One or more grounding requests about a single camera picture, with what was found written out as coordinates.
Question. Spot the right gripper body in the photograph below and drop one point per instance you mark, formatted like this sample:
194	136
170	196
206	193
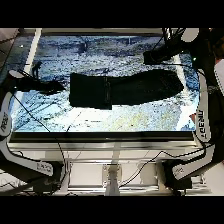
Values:
156	56

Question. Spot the brown garment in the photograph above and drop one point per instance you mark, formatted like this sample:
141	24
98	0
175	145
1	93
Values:
193	117

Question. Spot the silver frame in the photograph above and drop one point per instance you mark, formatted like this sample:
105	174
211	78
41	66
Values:
112	176

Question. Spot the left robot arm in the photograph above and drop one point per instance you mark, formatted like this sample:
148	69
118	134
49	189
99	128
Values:
6	121

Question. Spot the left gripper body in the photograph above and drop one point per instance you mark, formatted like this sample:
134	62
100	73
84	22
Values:
51	87

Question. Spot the dark blue jeans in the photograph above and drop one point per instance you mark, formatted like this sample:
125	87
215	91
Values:
140	88

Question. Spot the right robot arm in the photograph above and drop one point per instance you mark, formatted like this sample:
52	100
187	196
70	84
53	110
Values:
203	125

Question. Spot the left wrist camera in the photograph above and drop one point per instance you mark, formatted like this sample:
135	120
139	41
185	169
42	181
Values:
36	69

